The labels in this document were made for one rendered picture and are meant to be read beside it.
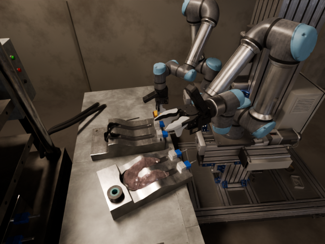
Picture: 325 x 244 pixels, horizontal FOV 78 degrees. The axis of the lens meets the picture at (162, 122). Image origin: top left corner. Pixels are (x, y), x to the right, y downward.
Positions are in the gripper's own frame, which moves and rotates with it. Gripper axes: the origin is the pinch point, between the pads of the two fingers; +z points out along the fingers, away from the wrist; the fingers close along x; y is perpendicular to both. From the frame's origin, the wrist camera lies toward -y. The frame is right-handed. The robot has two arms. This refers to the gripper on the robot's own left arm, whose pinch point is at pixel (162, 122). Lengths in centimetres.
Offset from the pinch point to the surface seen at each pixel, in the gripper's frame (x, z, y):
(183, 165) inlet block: 23, -24, 55
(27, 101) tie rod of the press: 74, 43, 10
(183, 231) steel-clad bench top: -4, -4, 67
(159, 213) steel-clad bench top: 9, 1, 65
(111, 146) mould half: 56, 9, 48
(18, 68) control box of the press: 105, 44, 0
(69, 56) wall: 267, -1, 38
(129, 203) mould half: 17, 14, 55
